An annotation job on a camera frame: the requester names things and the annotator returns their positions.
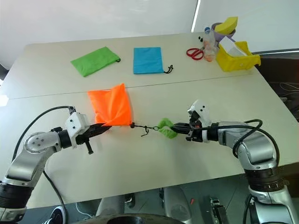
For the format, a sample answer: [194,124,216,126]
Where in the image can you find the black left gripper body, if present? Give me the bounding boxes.
[76,132,95,155]

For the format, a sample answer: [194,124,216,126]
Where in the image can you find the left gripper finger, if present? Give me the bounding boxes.
[86,123,113,133]
[84,127,112,140]

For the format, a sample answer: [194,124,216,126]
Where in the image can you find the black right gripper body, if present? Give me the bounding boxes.
[186,112,203,142]

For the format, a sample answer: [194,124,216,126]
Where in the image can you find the green fuzzy loop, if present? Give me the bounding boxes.
[157,117,177,140]

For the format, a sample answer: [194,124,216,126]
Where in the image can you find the orange fabric pouch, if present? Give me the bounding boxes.
[87,83,133,127]

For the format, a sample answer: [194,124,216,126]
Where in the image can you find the black drawstring cord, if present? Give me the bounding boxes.
[129,122,162,138]

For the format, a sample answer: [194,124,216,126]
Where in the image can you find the green fabric pouch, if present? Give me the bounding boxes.
[70,46,121,78]

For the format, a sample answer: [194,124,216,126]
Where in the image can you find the blue fabric pouch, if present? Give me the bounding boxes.
[133,47,175,75]

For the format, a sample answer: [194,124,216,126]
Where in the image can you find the black and white shoe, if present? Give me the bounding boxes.
[43,206,66,224]

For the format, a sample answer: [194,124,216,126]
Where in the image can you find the clear plastic bottle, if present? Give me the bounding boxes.
[202,26,220,62]

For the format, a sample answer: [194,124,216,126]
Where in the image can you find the white box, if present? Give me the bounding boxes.
[219,37,247,57]

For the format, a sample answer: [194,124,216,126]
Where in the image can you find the purple plastic bowl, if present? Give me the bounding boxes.
[211,22,237,45]

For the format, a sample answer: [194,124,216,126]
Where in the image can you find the yellow sponge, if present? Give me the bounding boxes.
[214,16,239,35]

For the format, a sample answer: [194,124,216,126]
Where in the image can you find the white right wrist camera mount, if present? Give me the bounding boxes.
[186,99,212,128]

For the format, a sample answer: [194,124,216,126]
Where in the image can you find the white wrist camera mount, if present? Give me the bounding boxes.
[64,112,88,148]
[186,99,212,128]

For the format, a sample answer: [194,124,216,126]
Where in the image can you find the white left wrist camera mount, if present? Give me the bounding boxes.
[64,112,88,148]

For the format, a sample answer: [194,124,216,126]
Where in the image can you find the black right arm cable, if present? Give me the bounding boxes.
[200,119,281,169]

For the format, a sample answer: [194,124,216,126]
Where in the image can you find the white floor cable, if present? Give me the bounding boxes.
[75,202,94,217]

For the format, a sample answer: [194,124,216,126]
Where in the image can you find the red handled scissors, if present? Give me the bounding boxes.
[186,46,206,61]

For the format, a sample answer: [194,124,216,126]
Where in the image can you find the black metal bracket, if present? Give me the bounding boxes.
[208,196,228,224]

